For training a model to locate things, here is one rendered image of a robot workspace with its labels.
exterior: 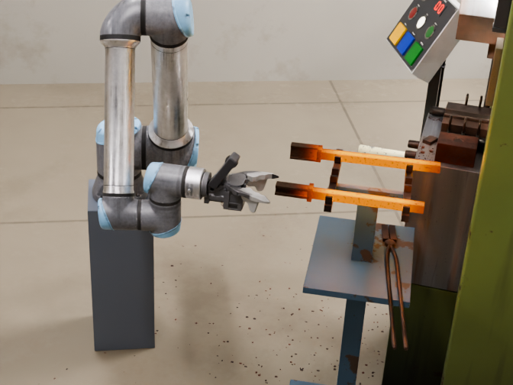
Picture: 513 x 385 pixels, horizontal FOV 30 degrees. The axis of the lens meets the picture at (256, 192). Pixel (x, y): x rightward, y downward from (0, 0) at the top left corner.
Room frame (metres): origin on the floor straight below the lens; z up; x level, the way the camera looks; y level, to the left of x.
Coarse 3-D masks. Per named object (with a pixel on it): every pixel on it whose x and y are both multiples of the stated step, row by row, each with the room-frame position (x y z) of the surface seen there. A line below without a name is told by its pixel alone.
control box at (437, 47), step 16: (416, 0) 3.51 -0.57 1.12; (432, 0) 3.40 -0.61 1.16; (448, 0) 3.31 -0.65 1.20; (416, 16) 3.43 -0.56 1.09; (432, 16) 3.33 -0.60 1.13; (448, 16) 3.23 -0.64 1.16; (416, 32) 3.35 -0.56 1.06; (448, 32) 3.20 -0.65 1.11; (432, 48) 3.19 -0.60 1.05; (448, 48) 3.21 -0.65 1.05; (416, 64) 3.20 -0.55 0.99; (432, 64) 3.20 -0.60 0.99
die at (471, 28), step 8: (464, 16) 2.71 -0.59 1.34; (472, 16) 2.71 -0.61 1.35; (464, 24) 2.71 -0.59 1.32; (472, 24) 2.71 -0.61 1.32; (480, 24) 2.70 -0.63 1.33; (488, 24) 2.70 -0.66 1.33; (464, 32) 2.71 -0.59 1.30; (472, 32) 2.71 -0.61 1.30; (480, 32) 2.70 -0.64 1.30; (488, 32) 2.69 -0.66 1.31; (496, 32) 2.69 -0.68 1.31; (472, 40) 2.71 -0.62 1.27; (480, 40) 2.70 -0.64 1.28; (488, 40) 2.69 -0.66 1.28; (496, 40) 2.69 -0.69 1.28
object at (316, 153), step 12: (300, 144) 2.52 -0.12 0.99; (312, 144) 2.52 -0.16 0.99; (300, 156) 2.51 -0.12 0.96; (312, 156) 2.51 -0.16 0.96; (324, 156) 2.49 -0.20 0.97; (348, 156) 2.48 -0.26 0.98; (360, 156) 2.49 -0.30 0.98; (372, 156) 2.49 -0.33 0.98; (384, 156) 2.49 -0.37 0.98; (420, 168) 2.45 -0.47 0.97; (432, 168) 2.45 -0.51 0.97
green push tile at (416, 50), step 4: (416, 44) 3.27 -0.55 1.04; (412, 48) 3.28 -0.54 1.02; (416, 48) 3.26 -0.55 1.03; (420, 48) 3.23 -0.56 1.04; (408, 52) 3.28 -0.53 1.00; (412, 52) 3.26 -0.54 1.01; (416, 52) 3.24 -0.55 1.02; (420, 52) 3.22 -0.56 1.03; (408, 56) 3.27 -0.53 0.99; (412, 56) 3.24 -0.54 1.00; (416, 56) 3.22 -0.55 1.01; (408, 60) 3.24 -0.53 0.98; (412, 60) 3.22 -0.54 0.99; (412, 64) 3.22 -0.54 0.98
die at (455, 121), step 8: (448, 104) 2.89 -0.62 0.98; (456, 104) 2.89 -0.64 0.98; (464, 104) 2.90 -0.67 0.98; (472, 112) 2.79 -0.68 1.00; (480, 112) 2.81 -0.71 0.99; (488, 112) 2.82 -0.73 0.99; (448, 120) 2.74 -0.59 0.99; (456, 120) 2.74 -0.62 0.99; (472, 120) 2.74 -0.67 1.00; (488, 120) 2.74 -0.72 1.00; (456, 128) 2.71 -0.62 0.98; (472, 128) 2.69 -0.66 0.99; (480, 128) 2.69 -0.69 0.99; (480, 136) 2.69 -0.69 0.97
